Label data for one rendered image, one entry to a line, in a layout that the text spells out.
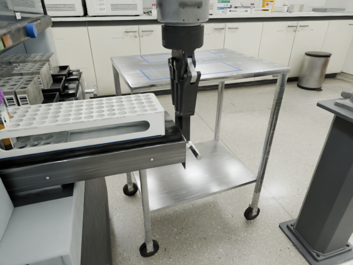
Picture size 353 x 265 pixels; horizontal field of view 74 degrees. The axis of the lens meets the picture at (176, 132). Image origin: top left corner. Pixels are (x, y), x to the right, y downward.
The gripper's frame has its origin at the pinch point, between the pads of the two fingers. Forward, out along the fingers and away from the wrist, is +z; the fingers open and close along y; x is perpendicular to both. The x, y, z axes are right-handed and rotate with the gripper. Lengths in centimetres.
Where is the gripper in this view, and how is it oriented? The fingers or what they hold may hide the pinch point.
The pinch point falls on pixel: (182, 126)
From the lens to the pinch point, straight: 50.8
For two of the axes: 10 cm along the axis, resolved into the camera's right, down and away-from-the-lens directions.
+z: 0.1, 8.7, 4.9
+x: 9.6, -1.5, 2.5
